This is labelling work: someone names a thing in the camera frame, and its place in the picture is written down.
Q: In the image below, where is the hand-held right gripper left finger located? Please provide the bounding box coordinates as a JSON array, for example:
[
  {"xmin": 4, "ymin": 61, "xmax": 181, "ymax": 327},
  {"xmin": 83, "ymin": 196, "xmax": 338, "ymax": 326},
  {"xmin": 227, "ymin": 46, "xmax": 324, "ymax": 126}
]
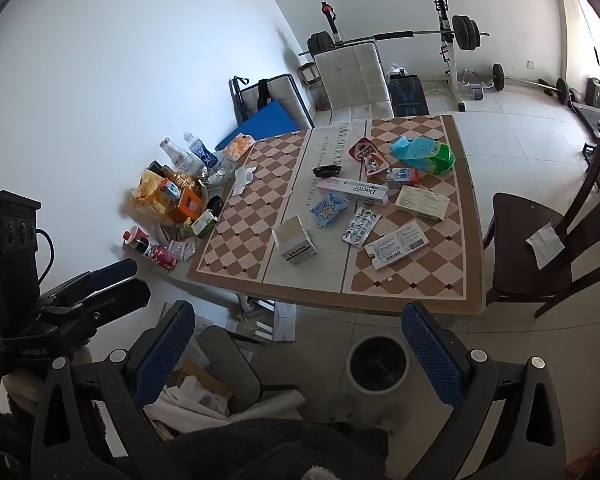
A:
[{"xmin": 30, "ymin": 300, "xmax": 197, "ymax": 480}]

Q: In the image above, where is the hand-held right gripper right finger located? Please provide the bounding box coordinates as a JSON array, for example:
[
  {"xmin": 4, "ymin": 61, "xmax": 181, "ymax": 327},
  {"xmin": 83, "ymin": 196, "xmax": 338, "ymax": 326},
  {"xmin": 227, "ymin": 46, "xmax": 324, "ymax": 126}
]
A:
[{"xmin": 401, "ymin": 301, "xmax": 567, "ymax": 480}]

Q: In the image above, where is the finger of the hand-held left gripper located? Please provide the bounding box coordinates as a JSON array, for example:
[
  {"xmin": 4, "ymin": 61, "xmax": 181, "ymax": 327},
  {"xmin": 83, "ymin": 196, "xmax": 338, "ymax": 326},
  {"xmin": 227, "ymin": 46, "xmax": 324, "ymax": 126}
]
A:
[
  {"xmin": 55, "ymin": 279, "xmax": 152, "ymax": 331},
  {"xmin": 40, "ymin": 258, "xmax": 138, "ymax": 306}
]

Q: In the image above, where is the white round trash bin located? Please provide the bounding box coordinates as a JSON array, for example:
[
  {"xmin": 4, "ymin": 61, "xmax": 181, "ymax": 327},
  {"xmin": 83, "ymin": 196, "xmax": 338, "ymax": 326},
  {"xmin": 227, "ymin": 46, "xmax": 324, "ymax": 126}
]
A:
[{"xmin": 345, "ymin": 334, "xmax": 411, "ymax": 393}]

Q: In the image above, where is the blue green plastic bag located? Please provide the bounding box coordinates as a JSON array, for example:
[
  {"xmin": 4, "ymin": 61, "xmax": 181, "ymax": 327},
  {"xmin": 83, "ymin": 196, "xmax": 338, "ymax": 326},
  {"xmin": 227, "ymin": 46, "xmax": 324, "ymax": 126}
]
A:
[{"xmin": 390, "ymin": 136, "xmax": 457, "ymax": 176}]

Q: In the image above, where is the dark bottle red label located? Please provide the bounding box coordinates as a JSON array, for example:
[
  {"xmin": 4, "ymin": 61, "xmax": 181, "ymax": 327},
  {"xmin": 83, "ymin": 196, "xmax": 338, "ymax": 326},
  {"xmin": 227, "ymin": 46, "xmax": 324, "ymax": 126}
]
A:
[{"xmin": 122, "ymin": 226, "xmax": 155, "ymax": 253}]

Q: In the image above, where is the brown cardboard piece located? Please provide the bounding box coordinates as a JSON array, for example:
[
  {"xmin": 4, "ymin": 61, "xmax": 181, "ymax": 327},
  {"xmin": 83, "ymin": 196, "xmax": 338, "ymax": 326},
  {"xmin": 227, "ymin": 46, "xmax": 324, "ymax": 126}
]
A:
[{"xmin": 182, "ymin": 357, "xmax": 233, "ymax": 401}]

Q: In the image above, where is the red drink can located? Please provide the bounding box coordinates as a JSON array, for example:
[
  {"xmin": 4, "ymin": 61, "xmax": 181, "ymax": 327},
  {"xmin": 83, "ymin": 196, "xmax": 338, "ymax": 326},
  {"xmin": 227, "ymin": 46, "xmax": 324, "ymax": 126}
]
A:
[{"xmin": 151, "ymin": 246, "xmax": 179, "ymax": 270}]

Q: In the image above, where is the grey cushioned chair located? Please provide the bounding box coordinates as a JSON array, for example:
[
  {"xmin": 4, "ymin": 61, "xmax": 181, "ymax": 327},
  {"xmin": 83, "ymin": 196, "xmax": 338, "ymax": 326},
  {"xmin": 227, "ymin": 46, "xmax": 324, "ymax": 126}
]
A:
[{"xmin": 195, "ymin": 325, "xmax": 301, "ymax": 411}]

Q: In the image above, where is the checkered tablecloth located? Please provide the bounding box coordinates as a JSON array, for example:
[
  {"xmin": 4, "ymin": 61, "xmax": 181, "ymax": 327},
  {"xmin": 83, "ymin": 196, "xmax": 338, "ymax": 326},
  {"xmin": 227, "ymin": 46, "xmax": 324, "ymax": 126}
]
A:
[{"xmin": 186, "ymin": 114, "xmax": 485, "ymax": 317}]

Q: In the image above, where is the yellow plastic bag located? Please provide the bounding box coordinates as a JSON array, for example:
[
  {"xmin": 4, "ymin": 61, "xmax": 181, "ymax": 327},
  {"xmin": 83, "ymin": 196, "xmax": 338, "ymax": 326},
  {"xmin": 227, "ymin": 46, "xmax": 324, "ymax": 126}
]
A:
[{"xmin": 130, "ymin": 169, "xmax": 181, "ymax": 223}]

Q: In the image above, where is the green drink carton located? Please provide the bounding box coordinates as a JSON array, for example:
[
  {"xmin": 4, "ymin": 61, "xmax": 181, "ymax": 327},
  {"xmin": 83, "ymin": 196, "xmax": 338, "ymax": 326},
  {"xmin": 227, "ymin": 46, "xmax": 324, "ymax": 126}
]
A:
[{"xmin": 190, "ymin": 210, "xmax": 219, "ymax": 238}]

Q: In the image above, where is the orange box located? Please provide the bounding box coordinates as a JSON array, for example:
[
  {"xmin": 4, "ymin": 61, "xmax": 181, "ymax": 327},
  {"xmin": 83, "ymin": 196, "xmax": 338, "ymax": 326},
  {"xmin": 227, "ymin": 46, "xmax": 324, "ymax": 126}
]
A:
[{"xmin": 177, "ymin": 190, "xmax": 204, "ymax": 222}]

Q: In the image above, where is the white medicine box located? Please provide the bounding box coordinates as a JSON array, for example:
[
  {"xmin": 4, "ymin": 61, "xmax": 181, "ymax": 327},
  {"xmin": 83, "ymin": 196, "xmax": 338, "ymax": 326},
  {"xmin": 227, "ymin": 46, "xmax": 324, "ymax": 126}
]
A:
[{"xmin": 364, "ymin": 220, "xmax": 428, "ymax": 271}]

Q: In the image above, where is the amber liquid bottle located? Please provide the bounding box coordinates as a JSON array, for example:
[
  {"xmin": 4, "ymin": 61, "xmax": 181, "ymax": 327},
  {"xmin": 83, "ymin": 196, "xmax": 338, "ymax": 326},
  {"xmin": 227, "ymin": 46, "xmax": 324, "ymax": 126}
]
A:
[{"xmin": 160, "ymin": 162, "xmax": 203, "ymax": 198}]

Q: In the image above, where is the white flat paper box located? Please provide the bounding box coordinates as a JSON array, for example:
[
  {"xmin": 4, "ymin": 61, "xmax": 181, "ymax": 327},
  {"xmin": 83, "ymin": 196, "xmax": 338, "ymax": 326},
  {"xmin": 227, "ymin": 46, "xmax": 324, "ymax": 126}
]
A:
[{"xmin": 272, "ymin": 302, "xmax": 298, "ymax": 343}]

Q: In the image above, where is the clear glass bottle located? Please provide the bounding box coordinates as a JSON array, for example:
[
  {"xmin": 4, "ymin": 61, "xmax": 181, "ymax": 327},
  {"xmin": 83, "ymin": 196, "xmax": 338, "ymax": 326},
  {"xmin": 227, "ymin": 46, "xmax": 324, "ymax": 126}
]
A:
[{"xmin": 160, "ymin": 137, "xmax": 196, "ymax": 173}]

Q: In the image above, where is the dark wooden chair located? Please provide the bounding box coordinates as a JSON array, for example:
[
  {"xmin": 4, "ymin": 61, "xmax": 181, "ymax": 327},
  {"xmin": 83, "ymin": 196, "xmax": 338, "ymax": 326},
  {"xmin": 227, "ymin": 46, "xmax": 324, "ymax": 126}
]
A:
[{"xmin": 482, "ymin": 130, "xmax": 600, "ymax": 318}]

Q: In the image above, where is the silver blister pack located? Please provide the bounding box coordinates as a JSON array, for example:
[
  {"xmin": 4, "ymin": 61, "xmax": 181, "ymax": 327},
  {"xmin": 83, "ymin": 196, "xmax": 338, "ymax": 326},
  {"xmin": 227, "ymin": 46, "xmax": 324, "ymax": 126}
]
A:
[{"xmin": 342, "ymin": 207, "xmax": 382, "ymax": 247}]

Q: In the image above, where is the beige flat box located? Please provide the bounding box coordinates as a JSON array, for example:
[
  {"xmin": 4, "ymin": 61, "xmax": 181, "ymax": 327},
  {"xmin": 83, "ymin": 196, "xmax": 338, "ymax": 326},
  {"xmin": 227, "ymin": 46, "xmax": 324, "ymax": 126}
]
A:
[{"xmin": 394, "ymin": 185, "xmax": 451, "ymax": 222}]

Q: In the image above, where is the clear bottle blue label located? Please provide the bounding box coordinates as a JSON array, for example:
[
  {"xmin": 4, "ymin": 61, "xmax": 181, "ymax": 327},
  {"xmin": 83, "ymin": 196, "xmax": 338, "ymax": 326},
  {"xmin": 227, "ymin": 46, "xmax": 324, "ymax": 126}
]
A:
[{"xmin": 182, "ymin": 132, "xmax": 219, "ymax": 167}]

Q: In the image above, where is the white paper sheet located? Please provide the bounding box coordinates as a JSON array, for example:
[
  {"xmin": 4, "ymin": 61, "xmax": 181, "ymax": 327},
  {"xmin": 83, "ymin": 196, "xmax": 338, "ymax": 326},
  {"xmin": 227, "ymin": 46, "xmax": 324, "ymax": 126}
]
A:
[{"xmin": 525, "ymin": 223, "xmax": 565, "ymax": 269}]

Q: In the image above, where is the crumpled white tissue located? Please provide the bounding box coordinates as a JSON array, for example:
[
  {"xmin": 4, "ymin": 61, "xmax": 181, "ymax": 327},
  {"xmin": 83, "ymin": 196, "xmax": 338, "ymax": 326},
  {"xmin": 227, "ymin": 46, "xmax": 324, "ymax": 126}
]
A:
[{"xmin": 231, "ymin": 164, "xmax": 258, "ymax": 197}]

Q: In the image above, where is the white open carton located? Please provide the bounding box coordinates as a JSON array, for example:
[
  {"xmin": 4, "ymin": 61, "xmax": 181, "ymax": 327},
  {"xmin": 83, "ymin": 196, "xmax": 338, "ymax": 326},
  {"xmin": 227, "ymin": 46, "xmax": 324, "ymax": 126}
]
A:
[{"xmin": 271, "ymin": 216, "xmax": 317, "ymax": 266}]

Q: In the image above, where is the blue cartoon packet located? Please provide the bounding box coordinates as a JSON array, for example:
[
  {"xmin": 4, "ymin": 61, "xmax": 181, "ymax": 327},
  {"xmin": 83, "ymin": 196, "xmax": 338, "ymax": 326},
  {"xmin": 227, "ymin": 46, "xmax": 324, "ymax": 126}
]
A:
[{"xmin": 310, "ymin": 196, "xmax": 348, "ymax": 230}]

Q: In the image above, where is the small blue white carton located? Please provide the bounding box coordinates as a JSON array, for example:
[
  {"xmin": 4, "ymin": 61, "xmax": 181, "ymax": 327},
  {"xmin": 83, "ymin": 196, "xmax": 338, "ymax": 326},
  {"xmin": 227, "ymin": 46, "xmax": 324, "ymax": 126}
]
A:
[{"xmin": 386, "ymin": 167, "xmax": 420, "ymax": 189}]

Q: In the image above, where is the pink white toothpaste box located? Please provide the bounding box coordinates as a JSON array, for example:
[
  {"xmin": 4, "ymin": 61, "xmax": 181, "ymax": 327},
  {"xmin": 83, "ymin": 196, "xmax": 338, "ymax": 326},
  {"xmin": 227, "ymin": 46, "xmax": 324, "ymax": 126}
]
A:
[{"xmin": 315, "ymin": 178, "xmax": 390, "ymax": 206}]

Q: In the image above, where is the orange snack packet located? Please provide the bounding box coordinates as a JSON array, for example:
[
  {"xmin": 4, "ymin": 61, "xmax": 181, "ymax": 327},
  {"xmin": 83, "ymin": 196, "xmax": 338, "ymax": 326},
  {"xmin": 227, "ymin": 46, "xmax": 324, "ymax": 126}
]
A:
[{"xmin": 223, "ymin": 133, "xmax": 256, "ymax": 162}]

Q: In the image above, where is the red snack packet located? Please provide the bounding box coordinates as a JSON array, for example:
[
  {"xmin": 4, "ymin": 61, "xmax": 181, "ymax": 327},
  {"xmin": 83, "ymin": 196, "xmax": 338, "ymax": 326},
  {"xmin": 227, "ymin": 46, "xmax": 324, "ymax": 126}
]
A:
[{"xmin": 348, "ymin": 137, "xmax": 392, "ymax": 177}]

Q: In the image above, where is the blue folded mat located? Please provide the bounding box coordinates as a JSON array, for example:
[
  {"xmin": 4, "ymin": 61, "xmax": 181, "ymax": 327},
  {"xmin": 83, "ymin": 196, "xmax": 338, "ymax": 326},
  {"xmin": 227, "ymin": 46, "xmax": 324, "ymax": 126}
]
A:
[{"xmin": 215, "ymin": 100, "xmax": 301, "ymax": 151}]

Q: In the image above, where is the black paper bag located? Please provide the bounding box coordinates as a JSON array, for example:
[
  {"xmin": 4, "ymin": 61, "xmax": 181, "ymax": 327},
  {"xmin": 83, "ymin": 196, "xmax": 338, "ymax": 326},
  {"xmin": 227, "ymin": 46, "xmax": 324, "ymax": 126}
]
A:
[{"xmin": 387, "ymin": 76, "xmax": 431, "ymax": 117}]

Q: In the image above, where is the white leather chair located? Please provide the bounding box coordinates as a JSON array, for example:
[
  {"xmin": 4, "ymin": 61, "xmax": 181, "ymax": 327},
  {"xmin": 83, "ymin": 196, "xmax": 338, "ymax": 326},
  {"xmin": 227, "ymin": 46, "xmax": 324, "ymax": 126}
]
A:
[{"xmin": 312, "ymin": 41, "xmax": 396, "ymax": 121}]

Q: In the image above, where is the long barbell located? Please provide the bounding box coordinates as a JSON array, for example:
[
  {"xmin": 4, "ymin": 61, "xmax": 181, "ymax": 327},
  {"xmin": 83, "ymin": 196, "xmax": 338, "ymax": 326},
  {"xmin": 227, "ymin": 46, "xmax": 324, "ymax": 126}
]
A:
[{"xmin": 491, "ymin": 62, "xmax": 581, "ymax": 106}]

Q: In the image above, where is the white barbell rack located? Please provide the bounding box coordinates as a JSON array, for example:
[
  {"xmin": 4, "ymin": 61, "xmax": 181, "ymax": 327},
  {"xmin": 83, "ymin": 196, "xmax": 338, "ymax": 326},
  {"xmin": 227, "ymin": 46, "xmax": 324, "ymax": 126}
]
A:
[{"xmin": 432, "ymin": 0, "xmax": 468, "ymax": 113}]

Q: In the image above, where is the barbell with black plates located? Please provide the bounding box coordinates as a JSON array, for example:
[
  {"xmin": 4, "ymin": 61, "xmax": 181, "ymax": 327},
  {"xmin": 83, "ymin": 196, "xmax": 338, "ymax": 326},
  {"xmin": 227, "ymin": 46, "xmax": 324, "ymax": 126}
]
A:
[{"xmin": 299, "ymin": 15, "xmax": 491, "ymax": 57}]

